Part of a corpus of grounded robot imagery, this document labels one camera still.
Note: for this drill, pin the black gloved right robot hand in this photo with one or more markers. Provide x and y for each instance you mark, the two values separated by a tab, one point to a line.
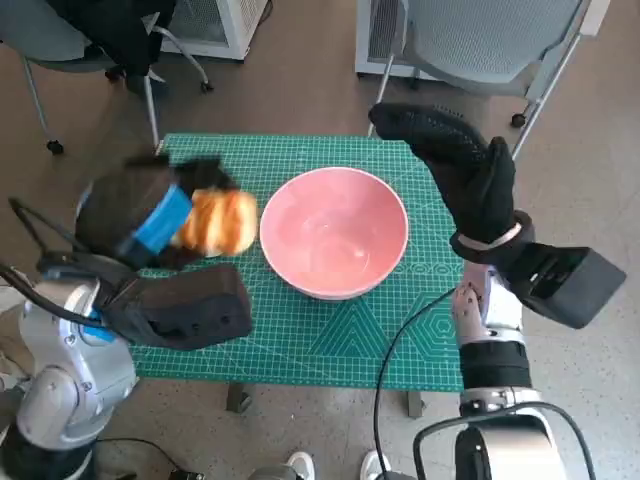
475	185

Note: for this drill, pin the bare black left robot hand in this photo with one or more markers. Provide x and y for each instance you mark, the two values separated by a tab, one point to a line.
120	210

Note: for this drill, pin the rectangular orange toy bread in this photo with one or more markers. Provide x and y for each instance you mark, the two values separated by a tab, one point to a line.
225	220

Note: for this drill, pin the pink bowl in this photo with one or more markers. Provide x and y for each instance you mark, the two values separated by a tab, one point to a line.
335	230

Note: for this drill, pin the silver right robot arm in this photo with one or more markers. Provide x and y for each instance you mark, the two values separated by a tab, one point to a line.
495	365

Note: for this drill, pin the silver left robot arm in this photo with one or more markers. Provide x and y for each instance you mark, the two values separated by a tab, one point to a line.
60	400

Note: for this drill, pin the grey mesh chair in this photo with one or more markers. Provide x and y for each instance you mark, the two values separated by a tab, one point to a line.
480	35

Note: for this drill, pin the person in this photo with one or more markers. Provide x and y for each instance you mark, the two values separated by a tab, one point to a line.
7	340

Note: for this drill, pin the black jacket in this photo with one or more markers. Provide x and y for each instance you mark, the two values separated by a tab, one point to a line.
115	30

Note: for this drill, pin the white cabinet with mesh panel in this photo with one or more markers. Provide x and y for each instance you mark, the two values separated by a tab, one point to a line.
220	25
375	30

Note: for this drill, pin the teal seat chair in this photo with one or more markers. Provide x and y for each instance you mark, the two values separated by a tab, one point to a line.
35	35

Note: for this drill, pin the green cutting mat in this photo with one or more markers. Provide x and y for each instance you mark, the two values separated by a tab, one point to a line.
300	345

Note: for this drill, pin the white shoe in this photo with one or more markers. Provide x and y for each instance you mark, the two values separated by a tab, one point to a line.
301	466
376	466

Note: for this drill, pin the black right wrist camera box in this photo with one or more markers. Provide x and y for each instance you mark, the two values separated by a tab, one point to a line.
580	290

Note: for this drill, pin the dark table leg bracket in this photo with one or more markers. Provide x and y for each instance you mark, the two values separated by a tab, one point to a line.
416	404
237	398

